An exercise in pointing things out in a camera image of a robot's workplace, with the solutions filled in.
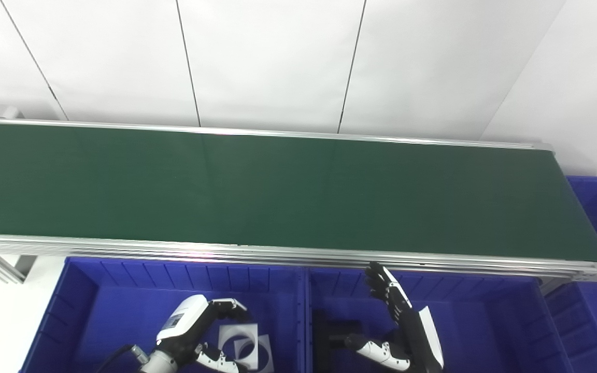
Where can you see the white square part with hole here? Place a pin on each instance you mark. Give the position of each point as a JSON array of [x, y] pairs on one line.
[[228, 334], [265, 357]]

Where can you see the black part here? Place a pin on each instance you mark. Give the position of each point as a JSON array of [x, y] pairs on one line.
[[329, 331]]

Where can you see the aluminium conveyor leg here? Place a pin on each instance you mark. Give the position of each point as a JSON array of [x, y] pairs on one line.
[[3, 265]]

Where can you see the green conveyor belt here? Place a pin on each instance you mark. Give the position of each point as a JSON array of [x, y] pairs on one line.
[[278, 191], [329, 257]]

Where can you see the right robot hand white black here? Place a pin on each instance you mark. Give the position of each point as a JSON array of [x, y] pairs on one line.
[[412, 342]]

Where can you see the blue bin with white parts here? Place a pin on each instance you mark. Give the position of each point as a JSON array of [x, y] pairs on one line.
[[122, 316]]

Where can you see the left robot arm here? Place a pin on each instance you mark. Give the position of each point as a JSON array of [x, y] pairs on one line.
[[158, 362]]

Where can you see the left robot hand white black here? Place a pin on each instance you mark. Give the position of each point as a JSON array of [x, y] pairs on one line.
[[182, 326]]

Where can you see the blue bin with black parts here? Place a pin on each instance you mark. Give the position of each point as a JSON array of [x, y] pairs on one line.
[[485, 331]]

